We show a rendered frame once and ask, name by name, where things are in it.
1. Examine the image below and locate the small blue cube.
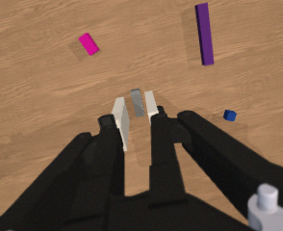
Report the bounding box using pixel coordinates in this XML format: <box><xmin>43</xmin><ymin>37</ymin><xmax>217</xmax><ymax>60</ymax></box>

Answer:
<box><xmin>223</xmin><ymin>110</ymin><xmax>237</xmax><ymax>121</ymax></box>

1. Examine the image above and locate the purple rod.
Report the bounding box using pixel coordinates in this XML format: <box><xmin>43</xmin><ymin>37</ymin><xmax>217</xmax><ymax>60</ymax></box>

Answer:
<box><xmin>194</xmin><ymin>2</ymin><xmax>214</xmax><ymax>65</ymax></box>

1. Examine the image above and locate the magenta rectangular block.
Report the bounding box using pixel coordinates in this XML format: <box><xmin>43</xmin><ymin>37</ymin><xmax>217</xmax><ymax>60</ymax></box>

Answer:
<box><xmin>78</xmin><ymin>33</ymin><xmax>99</xmax><ymax>56</ymax></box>

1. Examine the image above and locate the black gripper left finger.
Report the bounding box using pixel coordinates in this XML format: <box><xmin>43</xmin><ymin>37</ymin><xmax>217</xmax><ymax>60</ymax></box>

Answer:
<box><xmin>0</xmin><ymin>97</ymin><xmax>130</xmax><ymax>231</ymax></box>

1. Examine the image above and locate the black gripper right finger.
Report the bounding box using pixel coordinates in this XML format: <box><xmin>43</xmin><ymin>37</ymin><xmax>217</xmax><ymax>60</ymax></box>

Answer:
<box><xmin>144</xmin><ymin>90</ymin><xmax>283</xmax><ymax>231</ymax></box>

